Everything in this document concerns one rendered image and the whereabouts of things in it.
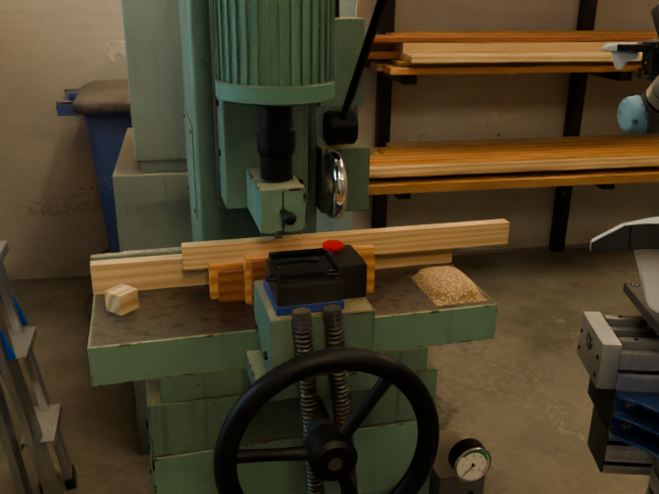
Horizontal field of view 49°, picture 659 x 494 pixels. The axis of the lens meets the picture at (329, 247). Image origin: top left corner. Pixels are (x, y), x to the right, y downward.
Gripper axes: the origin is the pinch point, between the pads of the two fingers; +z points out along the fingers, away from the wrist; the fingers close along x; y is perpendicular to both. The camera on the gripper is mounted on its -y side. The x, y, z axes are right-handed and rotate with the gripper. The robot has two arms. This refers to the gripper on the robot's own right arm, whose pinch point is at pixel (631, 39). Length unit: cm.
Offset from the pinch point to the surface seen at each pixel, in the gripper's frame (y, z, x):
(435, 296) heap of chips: 24, -62, -70
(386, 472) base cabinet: 51, -66, -82
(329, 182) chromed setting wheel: 10, -38, -81
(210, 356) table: 23, -68, -105
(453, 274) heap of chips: 22, -59, -66
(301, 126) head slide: -1, -42, -85
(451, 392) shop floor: 120, 49, -34
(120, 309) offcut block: 17, -60, -117
